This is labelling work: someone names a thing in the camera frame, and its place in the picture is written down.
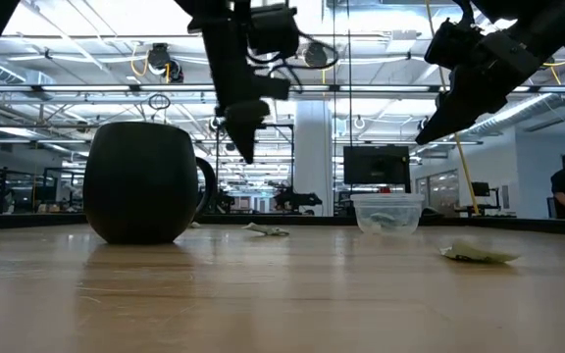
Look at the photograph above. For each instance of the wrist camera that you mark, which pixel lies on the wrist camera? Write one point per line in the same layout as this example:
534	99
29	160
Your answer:
451	44
272	29

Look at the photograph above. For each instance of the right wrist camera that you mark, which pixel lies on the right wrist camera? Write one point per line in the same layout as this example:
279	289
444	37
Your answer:
451	44

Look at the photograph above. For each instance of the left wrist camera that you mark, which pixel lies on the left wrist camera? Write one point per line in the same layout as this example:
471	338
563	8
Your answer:
272	29

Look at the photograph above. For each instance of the clear round plastic container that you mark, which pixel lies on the clear round plastic container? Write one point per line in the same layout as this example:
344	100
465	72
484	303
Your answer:
388	203

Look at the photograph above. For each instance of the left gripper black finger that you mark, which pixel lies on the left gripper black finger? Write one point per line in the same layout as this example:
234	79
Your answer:
244	127

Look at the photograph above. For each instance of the black background robot arm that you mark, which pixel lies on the black background robot arm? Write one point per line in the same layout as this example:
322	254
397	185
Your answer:
294	199

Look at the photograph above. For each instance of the black monitor screen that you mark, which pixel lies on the black monitor screen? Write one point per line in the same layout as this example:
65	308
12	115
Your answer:
376	165

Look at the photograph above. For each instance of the dark mug with green inside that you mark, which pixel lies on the dark mug with green inside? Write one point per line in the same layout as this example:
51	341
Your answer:
140	186

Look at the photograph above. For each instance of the black workstation frame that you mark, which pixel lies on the black workstation frame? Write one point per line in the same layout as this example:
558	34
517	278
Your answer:
3	191
282	126

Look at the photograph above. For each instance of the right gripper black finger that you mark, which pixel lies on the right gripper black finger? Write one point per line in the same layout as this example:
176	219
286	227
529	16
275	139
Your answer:
469	98

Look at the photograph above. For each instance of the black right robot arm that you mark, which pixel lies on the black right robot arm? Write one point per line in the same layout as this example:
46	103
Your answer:
557	24

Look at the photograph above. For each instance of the black chair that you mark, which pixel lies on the black chair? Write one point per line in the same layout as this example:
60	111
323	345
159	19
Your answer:
481	189

